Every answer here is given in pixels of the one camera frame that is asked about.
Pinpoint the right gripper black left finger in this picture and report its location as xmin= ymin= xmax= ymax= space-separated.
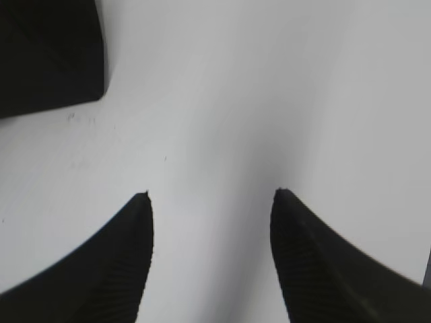
xmin=1 ymin=193 xmax=154 ymax=322

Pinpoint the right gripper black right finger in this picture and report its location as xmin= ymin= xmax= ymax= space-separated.
xmin=270 ymin=188 xmax=430 ymax=322

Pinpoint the black bag with tan handles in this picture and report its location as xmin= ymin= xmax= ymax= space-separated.
xmin=1 ymin=1 xmax=108 ymax=118

